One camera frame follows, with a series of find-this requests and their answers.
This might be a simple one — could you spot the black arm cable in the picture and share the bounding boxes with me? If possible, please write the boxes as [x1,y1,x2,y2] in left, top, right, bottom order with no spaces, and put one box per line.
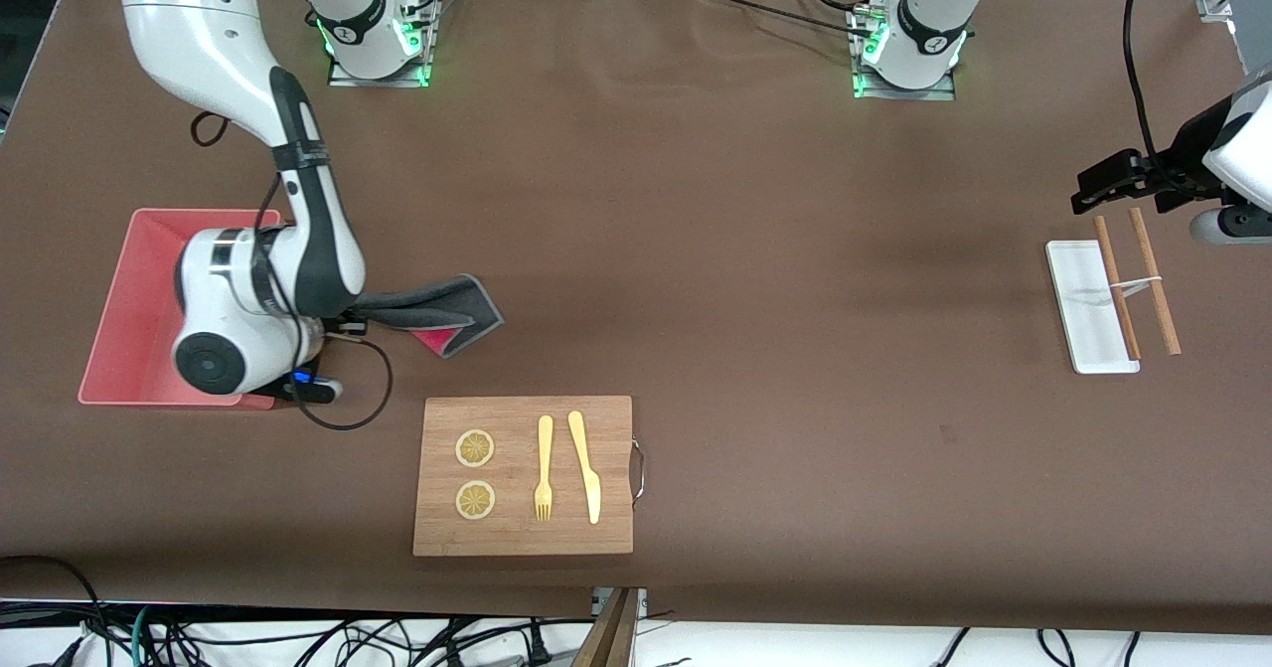
[1123,0,1193,186]
[189,110,395,432]

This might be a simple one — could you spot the black looping floor cable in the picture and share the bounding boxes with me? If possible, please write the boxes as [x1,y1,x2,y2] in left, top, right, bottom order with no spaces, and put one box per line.
[0,554,108,648]

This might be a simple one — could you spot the yellow fork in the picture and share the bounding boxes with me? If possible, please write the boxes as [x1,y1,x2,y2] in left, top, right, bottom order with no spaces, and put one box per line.
[534,415,555,523]

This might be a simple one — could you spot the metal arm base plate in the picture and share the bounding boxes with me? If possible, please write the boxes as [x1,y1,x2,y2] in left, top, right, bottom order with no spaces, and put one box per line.
[328,0,431,88]
[851,1,957,101]

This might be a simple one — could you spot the wooden plank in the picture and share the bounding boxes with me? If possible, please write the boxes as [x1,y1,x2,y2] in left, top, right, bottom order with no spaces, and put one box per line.
[574,587,642,667]

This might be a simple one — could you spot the wooden cutting board with handle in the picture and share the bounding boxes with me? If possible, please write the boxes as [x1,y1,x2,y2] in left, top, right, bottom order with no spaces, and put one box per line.
[412,395,648,558]

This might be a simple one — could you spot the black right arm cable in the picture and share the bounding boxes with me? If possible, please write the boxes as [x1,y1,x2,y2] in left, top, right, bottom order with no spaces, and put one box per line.
[189,110,395,432]

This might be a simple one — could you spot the brown table cover sheet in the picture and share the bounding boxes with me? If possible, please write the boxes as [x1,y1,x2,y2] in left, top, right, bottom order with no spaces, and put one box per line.
[0,0,1272,638]

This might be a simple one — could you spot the white rack base tray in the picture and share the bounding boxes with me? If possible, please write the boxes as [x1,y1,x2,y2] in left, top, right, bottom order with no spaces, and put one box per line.
[1045,240,1142,376]

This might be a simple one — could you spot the pink plastic bin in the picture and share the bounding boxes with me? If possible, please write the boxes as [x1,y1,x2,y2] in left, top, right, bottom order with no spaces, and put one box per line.
[78,208,306,411]

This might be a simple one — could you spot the pink and grey cloth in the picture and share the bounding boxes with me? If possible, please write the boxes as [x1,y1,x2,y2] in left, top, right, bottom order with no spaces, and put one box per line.
[353,273,506,360]

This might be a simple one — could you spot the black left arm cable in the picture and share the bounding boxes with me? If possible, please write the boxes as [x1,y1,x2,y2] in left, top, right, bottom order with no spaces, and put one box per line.
[1123,0,1193,186]

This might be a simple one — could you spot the yellow knife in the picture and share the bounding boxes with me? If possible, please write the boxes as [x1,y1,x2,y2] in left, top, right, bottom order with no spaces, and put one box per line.
[567,410,603,526]

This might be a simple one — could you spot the white wire rack bracket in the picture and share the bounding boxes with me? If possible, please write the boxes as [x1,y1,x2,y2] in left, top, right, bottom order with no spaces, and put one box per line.
[1078,274,1164,302]

